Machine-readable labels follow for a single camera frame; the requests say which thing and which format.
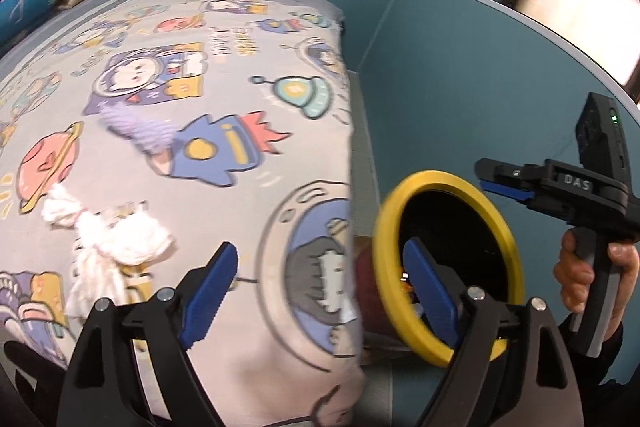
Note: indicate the person's right forearm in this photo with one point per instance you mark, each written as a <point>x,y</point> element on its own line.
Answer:
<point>620,362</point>

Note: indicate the long white tissue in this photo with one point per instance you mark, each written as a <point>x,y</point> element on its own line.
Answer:
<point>95,282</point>

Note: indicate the person's right hand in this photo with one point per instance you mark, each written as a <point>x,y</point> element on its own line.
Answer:
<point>570,267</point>

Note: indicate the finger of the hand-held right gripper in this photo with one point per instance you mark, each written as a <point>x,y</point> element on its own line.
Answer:
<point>500,177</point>

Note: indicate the blue patterned pillow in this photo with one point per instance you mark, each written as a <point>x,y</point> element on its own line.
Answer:
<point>25,7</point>

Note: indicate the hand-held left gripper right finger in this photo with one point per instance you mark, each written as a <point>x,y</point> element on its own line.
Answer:
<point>425,287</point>

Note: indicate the bed with cartoon printed sheet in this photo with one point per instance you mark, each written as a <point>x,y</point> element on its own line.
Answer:
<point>235,72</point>

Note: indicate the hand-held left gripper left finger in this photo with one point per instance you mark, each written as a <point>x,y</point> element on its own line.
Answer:
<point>210,292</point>

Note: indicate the small white tissue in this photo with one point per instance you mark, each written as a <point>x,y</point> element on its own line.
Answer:
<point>60,207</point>

